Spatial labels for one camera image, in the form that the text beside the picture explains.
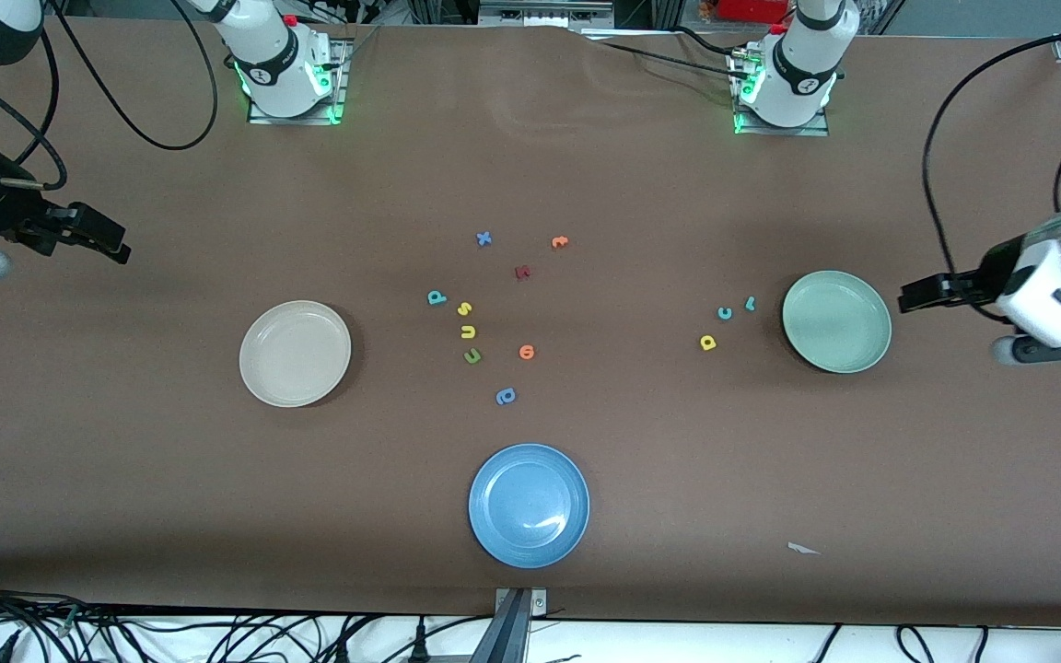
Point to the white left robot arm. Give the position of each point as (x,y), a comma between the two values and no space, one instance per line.
(1060,276)

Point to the red background object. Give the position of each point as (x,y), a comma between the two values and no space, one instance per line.
(752,9)

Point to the brown table cover mat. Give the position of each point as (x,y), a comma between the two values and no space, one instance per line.
(125,460)

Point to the beige brown plate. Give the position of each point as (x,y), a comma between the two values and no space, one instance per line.
(296,354)

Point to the teal foam letter p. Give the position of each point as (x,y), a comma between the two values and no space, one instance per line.
(433,296)

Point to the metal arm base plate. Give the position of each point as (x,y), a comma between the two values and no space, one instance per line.
(296,121)
(779,132)

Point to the blue foam letter a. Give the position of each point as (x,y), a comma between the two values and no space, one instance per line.
(512,394)

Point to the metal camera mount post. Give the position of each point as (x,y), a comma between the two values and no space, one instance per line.
(514,626)

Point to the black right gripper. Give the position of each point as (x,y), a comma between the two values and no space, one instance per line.
(4,211)

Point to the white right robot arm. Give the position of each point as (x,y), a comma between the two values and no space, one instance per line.
(273,55)

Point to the light green plate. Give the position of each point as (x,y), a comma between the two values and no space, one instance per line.
(836,322)

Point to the grey device box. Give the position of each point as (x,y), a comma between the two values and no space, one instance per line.
(544,13)

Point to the white paper scrap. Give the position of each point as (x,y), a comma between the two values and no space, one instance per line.
(799,549)

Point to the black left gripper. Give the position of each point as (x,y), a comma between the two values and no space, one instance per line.
(984,279)

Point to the blue plate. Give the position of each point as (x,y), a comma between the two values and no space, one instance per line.
(529,506)

